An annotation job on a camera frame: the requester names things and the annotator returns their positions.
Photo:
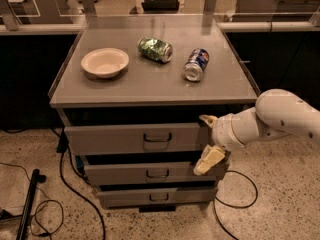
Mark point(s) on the grey drawer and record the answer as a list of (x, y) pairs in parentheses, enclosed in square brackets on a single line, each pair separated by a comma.
[(143, 173), (141, 138), (157, 196)]

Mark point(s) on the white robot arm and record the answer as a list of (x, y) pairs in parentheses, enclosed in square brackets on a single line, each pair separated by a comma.
[(277, 113)]

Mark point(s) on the grey bottom drawer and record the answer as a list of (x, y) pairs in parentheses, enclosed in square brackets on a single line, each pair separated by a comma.
[(157, 196)]

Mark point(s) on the grey top drawer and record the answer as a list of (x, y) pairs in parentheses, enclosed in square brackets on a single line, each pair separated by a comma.
[(141, 138)]

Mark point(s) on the blue pepsi can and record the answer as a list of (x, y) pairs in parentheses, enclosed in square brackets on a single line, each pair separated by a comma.
[(196, 64)]

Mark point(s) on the grey middle drawer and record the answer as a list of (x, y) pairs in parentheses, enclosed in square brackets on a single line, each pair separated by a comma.
[(143, 173)]

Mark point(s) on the white bowl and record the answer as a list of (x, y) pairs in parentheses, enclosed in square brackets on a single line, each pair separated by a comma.
[(105, 63)]

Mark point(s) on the green soda can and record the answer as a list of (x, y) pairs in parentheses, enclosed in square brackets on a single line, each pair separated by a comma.
[(155, 49)]

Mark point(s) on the black device in background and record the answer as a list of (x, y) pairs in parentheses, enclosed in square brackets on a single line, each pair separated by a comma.
[(160, 5)]

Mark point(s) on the black pole on floor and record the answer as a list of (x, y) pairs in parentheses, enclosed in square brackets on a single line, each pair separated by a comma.
[(36, 178)]

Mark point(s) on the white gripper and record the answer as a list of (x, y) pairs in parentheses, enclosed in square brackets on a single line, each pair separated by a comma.
[(224, 134)]

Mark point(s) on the grey drawer cabinet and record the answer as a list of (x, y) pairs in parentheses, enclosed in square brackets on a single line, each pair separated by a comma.
[(150, 92)]

